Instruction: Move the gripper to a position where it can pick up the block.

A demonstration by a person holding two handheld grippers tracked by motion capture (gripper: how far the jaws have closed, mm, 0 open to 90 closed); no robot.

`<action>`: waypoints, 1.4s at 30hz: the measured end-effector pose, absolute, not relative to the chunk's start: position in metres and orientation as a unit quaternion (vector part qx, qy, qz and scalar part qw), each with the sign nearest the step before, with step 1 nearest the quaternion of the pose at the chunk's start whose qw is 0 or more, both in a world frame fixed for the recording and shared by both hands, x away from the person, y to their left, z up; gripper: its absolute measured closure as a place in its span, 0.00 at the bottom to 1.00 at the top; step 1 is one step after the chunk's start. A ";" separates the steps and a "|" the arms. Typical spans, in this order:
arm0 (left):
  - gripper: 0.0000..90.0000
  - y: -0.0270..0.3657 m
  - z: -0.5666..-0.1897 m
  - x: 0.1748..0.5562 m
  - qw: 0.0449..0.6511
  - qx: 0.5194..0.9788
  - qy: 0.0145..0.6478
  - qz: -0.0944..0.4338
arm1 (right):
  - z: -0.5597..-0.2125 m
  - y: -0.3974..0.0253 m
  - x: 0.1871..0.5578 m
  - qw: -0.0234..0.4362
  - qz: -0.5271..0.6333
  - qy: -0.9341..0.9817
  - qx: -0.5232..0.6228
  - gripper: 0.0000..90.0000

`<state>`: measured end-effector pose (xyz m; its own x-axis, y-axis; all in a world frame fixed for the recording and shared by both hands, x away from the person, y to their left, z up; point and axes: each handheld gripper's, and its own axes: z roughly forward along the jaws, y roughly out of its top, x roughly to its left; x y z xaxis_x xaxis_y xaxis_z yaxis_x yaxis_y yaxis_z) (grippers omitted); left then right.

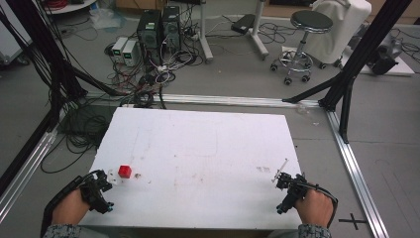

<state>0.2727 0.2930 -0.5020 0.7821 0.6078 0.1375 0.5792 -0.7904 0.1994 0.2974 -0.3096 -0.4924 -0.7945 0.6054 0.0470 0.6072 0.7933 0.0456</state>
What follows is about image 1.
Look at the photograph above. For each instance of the slim black computer tower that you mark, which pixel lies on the slim black computer tower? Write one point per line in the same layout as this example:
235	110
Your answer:
171	28

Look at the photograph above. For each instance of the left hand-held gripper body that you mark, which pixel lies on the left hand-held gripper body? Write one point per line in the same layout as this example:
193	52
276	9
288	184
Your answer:
94	198

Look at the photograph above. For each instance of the large black computer tower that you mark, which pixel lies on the large black computer tower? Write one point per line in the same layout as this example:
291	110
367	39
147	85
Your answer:
149	36

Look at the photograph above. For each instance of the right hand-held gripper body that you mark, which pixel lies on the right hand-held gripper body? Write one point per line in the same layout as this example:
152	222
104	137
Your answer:
294	195

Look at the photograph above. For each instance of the black frame post with braces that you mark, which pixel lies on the black frame post with braces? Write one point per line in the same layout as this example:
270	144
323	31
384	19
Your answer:
363	53

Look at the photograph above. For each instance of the person's right hand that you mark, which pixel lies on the person's right hand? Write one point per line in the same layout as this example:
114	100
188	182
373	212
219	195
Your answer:
315	208

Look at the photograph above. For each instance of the white round table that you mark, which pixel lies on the white round table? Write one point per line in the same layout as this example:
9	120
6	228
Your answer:
71	6

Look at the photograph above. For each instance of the white panel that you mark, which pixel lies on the white panel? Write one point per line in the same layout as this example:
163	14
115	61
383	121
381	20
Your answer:
11	36

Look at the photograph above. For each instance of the person's left hand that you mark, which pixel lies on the person's left hand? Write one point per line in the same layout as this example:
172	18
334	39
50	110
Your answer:
71	208

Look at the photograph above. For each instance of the red cube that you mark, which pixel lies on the red cube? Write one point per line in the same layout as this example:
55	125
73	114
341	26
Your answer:
125	171

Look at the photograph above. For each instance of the clear plastic bag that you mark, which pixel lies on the clear plastic bag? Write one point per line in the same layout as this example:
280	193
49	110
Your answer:
107	18

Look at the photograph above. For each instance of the white floor board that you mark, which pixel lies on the white floor board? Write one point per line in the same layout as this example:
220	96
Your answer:
401	67

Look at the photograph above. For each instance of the white desk leg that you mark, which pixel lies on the white desk leg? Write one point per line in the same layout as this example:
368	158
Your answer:
204	33
259	29

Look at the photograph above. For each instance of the white power strip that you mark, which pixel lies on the white power strip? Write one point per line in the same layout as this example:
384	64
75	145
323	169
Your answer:
162	68

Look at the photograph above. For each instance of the white flat piece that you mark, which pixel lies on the white flat piece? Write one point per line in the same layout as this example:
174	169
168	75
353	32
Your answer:
113	177

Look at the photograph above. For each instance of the white cloth cover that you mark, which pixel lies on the white cloth cover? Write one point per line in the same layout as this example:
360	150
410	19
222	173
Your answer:
343	29

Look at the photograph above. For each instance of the white power supply unit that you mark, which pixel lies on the white power supply unit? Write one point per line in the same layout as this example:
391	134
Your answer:
129	53
119	48

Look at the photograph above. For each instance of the aluminium floor rail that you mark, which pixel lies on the aluminium floor rail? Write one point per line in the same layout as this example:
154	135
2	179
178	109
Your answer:
23	175
358	178
231	99

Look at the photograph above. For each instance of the black round stool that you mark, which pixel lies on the black round stool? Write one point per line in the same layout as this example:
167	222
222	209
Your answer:
307	23

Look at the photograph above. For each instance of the thin white stick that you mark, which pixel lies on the thin white stick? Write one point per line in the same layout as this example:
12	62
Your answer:
280	171

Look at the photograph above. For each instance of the grey machine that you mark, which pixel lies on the grey machine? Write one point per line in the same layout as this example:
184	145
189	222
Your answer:
386	54

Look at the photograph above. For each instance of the black flat box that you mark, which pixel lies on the black flat box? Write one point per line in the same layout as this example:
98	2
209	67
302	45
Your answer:
242	23

